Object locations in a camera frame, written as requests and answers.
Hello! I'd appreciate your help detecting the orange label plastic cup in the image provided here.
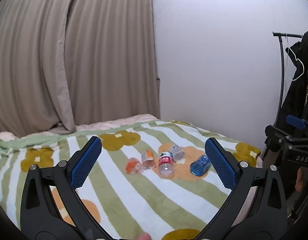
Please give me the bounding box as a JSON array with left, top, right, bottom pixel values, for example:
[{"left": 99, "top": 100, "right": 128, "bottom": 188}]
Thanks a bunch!
[{"left": 141, "top": 150, "right": 155, "bottom": 169}]

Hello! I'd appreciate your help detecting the white clothes hanger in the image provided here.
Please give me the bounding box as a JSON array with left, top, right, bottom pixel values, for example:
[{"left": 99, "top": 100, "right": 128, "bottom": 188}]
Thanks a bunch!
[{"left": 286, "top": 46, "right": 305, "bottom": 82}]

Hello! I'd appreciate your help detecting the green striped floral blanket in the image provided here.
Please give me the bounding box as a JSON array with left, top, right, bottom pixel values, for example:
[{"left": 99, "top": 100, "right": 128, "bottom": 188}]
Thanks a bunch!
[{"left": 0, "top": 120, "right": 261, "bottom": 240}]

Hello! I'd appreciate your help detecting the person's right hand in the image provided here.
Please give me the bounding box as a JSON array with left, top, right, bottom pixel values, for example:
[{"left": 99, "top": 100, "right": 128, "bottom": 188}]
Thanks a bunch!
[{"left": 295, "top": 167, "right": 308, "bottom": 192}]

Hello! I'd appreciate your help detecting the clear cup with orange print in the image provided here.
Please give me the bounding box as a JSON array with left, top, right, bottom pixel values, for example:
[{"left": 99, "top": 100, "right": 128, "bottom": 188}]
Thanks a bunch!
[{"left": 125, "top": 158, "right": 144, "bottom": 175}]

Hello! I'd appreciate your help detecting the red label plastic bottle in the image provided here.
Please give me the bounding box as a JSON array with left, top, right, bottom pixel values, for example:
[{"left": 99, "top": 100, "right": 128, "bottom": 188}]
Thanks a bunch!
[{"left": 158, "top": 151, "right": 175, "bottom": 179}]

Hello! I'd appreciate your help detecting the pink bed sheet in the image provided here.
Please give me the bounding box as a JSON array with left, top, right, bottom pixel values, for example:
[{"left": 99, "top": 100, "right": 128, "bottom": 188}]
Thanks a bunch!
[{"left": 0, "top": 114, "right": 161, "bottom": 140}]

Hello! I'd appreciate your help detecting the grey label plastic cup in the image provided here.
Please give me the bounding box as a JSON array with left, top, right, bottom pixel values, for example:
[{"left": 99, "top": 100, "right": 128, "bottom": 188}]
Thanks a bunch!
[{"left": 170, "top": 144, "right": 186, "bottom": 161}]

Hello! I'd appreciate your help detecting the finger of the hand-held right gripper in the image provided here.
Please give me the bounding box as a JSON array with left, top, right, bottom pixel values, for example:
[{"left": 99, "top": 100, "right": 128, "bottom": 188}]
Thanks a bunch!
[
  {"left": 286, "top": 114, "right": 307, "bottom": 131},
  {"left": 265, "top": 124, "right": 287, "bottom": 153}
]

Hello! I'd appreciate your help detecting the black jacket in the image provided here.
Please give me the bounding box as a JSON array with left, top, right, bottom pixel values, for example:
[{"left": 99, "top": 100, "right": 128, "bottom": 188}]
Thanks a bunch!
[{"left": 276, "top": 29, "right": 308, "bottom": 140}]

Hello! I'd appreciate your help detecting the black clothes rack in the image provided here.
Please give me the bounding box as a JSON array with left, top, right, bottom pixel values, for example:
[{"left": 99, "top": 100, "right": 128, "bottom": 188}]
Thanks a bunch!
[{"left": 265, "top": 32, "right": 307, "bottom": 153}]

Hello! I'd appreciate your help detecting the blue plastic cup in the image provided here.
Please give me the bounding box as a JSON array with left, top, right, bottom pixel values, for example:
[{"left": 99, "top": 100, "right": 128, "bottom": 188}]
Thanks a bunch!
[{"left": 190, "top": 155, "right": 211, "bottom": 176}]

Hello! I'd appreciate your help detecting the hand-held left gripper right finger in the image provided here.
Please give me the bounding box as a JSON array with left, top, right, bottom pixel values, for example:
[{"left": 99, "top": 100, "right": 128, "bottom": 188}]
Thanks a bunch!
[{"left": 193, "top": 137, "right": 288, "bottom": 240}]

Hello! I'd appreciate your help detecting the beige curtain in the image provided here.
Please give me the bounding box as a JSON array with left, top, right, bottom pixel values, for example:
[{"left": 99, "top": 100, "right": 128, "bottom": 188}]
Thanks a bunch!
[{"left": 0, "top": 0, "right": 161, "bottom": 138}]

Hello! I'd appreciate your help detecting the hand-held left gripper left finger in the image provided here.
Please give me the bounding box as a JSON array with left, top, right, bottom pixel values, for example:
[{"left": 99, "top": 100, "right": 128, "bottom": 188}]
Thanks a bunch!
[{"left": 19, "top": 136, "right": 115, "bottom": 240}]

